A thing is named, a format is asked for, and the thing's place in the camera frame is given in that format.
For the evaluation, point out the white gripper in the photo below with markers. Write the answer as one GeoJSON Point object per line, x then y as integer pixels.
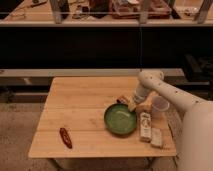
{"type": "Point", "coordinates": [139, 96]}

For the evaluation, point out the green ceramic bowl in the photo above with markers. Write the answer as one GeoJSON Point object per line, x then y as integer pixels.
{"type": "Point", "coordinates": [119, 119]}

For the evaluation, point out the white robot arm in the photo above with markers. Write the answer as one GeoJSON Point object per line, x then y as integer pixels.
{"type": "Point", "coordinates": [196, 151]}

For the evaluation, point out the small brown red object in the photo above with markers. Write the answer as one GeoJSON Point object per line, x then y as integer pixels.
{"type": "Point", "coordinates": [123, 99]}

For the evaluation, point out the clear plastic cup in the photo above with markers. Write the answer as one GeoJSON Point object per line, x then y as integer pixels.
{"type": "Point", "coordinates": [159, 106]}

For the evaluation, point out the beige sponge block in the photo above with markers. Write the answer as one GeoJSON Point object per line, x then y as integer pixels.
{"type": "Point", "coordinates": [157, 140]}

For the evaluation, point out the wooden table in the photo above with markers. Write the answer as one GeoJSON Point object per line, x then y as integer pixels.
{"type": "Point", "coordinates": [78, 104]}

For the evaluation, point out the red chili pepper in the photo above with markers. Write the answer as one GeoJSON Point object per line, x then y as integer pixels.
{"type": "Point", "coordinates": [65, 138]}

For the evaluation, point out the red tray on shelf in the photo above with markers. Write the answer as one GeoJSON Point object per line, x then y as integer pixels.
{"type": "Point", "coordinates": [132, 9]}

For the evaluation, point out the long wooden shelf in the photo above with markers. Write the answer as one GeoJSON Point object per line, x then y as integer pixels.
{"type": "Point", "coordinates": [23, 12]}

